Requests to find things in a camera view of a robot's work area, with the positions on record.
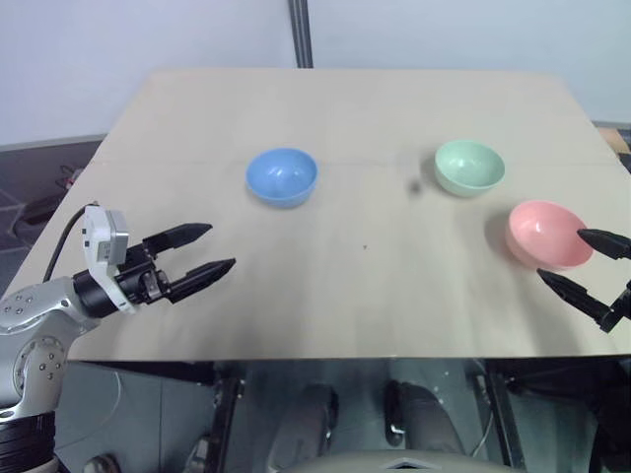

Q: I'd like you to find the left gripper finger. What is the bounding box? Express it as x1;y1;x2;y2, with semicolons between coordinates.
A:
169;257;237;304
142;222;214;259

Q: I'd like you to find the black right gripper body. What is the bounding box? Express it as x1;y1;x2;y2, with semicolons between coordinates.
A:
610;278;631;322

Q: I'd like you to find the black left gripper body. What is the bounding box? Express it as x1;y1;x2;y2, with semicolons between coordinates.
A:
116;238;175;307

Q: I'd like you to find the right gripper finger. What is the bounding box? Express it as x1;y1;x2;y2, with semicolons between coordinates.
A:
536;268;618;336
576;228;631;261

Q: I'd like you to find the red bowl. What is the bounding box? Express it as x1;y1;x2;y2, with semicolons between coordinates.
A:
504;199;596;272

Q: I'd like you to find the brown cardboard box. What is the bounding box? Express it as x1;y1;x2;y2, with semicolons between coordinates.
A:
597;126;631;155

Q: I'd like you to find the blue bowl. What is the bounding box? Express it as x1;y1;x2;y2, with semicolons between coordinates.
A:
245;147;319;211

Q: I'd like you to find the black table leg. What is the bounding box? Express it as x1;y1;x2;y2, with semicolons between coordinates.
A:
209;376;246;473
484;363;527;472

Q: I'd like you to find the green bowl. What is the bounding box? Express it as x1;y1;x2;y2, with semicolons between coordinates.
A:
434;139;507;200

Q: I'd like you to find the dark rounded robot foot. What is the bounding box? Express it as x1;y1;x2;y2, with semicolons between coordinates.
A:
383;379;465;455

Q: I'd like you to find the grey robot torso edge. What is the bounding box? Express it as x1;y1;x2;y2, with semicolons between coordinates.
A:
275;448;512;473

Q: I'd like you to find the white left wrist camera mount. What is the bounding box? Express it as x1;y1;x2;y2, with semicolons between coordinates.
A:
81;204;136;315

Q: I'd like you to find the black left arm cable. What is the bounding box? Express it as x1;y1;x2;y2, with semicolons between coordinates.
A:
42;201;99;283

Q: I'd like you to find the white cable under table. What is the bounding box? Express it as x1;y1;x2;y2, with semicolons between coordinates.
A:
471;411;496;457

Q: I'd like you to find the grey vertical wall post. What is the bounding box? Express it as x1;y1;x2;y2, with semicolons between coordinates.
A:
287;0;315;69

